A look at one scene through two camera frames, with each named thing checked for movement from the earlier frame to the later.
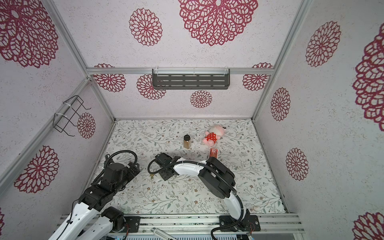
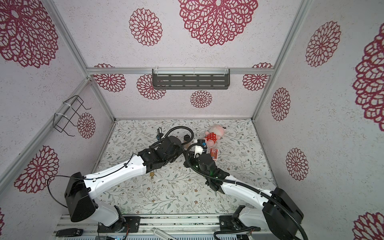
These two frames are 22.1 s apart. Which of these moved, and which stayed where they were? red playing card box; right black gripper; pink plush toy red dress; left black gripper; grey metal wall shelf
Moved: left black gripper; right black gripper
Stayed: pink plush toy red dress; grey metal wall shelf; red playing card box
